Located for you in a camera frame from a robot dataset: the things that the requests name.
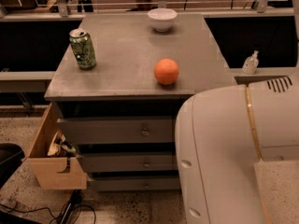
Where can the grey drawer cabinet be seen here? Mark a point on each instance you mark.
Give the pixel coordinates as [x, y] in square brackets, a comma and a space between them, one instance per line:
[122, 84]

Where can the orange fruit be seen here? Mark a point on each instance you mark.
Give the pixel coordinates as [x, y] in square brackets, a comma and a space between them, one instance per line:
[166, 71]

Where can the grey drawer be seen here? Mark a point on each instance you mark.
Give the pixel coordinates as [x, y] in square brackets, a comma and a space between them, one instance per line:
[135, 183]
[127, 162]
[117, 130]

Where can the bottom grey drawer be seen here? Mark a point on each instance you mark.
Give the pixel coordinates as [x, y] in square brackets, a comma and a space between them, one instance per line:
[135, 183]

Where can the snack bags in box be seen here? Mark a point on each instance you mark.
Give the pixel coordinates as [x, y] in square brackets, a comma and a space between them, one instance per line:
[59, 147]

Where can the top grey drawer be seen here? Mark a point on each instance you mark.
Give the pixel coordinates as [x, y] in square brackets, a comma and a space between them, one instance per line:
[117, 130]

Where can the wooden side box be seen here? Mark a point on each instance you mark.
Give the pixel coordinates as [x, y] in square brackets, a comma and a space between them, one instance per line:
[53, 172]

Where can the grey metal railing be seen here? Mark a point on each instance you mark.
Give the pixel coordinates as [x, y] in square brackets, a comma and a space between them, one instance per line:
[62, 3]

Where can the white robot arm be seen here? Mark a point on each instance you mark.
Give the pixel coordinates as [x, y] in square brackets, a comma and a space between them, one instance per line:
[223, 129]

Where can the white ceramic bowl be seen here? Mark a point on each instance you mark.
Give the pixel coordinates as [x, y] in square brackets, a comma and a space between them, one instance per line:
[162, 19]

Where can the green soda can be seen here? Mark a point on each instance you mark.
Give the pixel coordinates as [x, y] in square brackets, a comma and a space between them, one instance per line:
[82, 46]

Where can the middle grey drawer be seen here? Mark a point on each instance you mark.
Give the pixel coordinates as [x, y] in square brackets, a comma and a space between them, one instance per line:
[127, 162]

